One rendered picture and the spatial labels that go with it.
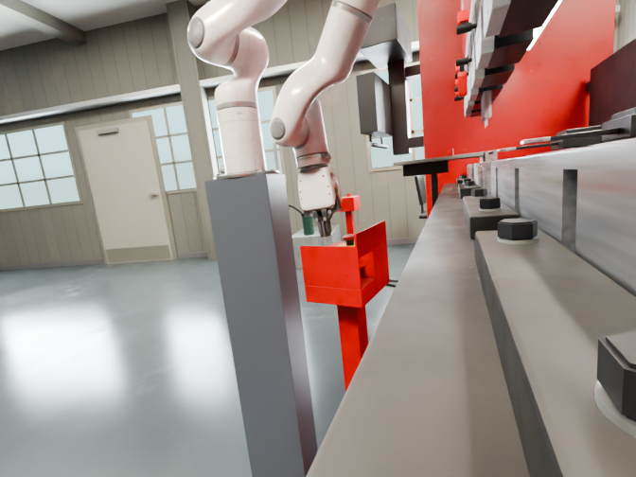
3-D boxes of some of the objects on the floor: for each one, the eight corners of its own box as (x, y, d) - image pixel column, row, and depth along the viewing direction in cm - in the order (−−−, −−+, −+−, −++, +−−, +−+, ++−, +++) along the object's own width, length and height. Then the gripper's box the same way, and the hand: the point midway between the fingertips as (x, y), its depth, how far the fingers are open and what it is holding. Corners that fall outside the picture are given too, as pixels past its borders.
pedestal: (345, 278, 322) (338, 193, 308) (370, 279, 313) (363, 191, 298) (339, 285, 304) (330, 195, 290) (365, 286, 294) (358, 193, 280)
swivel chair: (454, 244, 417) (451, 170, 401) (478, 254, 359) (476, 168, 344) (409, 249, 415) (404, 176, 399) (426, 259, 358) (421, 175, 342)
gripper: (281, 170, 83) (294, 241, 85) (332, 157, 75) (345, 236, 77) (297, 169, 89) (309, 236, 92) (346, 158, 82) (358, 230, 84)
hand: (325, 228), depth 84 cm, fingers closed
